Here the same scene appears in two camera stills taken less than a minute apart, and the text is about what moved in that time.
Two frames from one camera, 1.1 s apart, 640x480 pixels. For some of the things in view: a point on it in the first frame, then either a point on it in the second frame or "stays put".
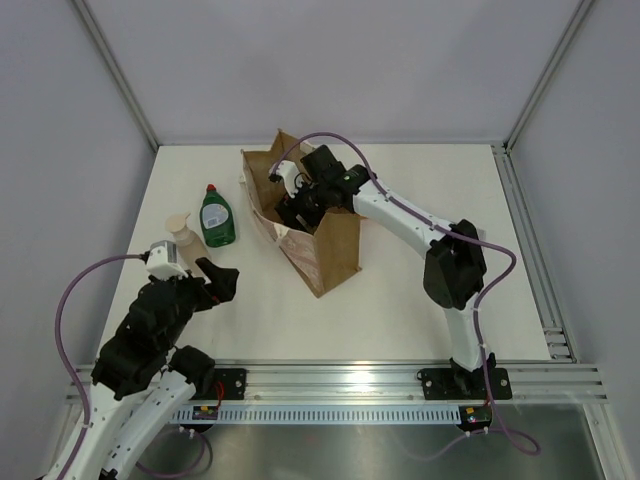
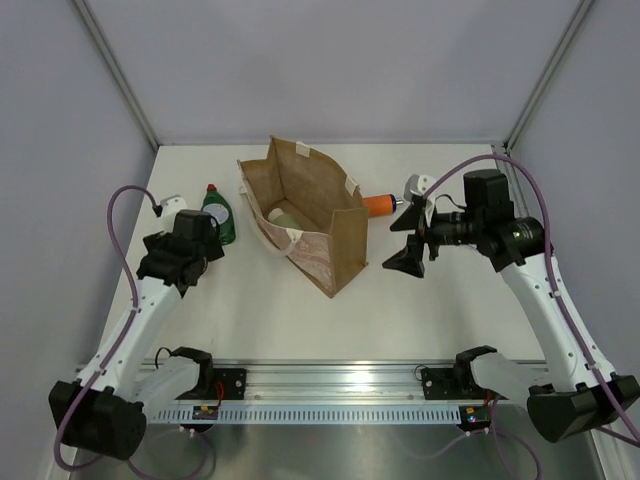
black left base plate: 229,384 stays put
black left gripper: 222,286 -> 212,251
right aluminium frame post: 549,73 stays put
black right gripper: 290,207 -> 410,258
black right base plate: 457,384 stays put
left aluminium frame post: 115,71 stays put
